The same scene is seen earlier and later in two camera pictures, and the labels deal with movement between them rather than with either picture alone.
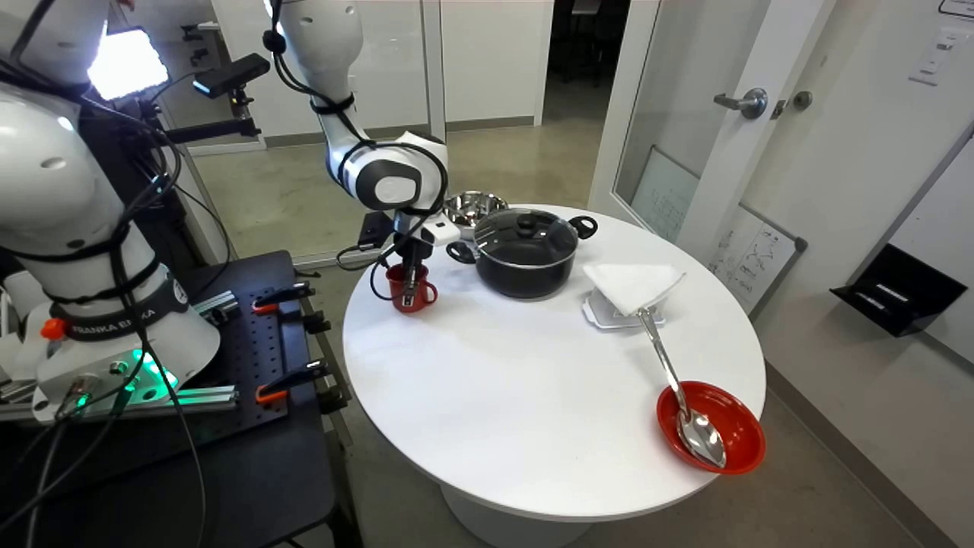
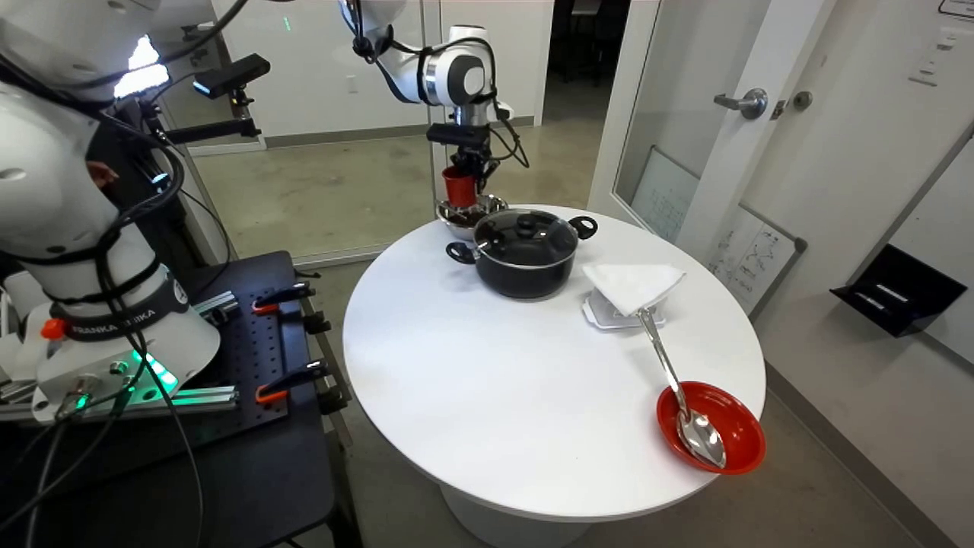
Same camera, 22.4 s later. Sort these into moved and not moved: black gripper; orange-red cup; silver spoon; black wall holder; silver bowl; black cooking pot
Moved: orange-red cup; black gripper
Not moved: black wall holder; silver spoon; black cooking pot; silver bowl
